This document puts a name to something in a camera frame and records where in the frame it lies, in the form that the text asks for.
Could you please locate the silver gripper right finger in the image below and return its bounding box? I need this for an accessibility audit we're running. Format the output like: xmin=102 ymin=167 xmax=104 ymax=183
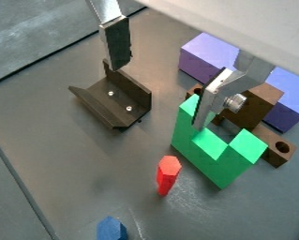
xmin=191 ymin=50 xmax=275 ymax=130

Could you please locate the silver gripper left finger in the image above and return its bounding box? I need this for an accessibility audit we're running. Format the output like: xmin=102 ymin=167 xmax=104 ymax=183
xmin=86 ymin=0 xmax=131 ymax=71

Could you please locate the green U-shaped block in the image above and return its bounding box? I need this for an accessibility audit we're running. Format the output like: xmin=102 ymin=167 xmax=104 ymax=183
xmin=171 ymin=95 xmax=269 ymax=189

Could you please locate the purple board block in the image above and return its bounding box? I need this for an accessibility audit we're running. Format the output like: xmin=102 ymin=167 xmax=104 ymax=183
xmin=178 ymin=32 xmax=299 ymax=134

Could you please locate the brown T-shaped block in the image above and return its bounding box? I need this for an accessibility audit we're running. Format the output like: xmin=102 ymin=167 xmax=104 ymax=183
xmin=186 ymin=82 xmax=298 ymax=169

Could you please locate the red hexagonal peg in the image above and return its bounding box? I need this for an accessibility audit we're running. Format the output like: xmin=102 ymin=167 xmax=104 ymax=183
xmin=156 ymin=156 xmax=182 ymax=196

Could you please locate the blue hexagonal peg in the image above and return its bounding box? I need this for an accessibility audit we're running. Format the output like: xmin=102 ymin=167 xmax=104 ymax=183
xmin=96 ymin=217 xmax=128 ymax=240

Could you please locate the black angled bracket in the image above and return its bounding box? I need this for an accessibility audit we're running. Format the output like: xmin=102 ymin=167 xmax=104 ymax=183
xmin=70 ymin=59 xmax=151 ymax=129

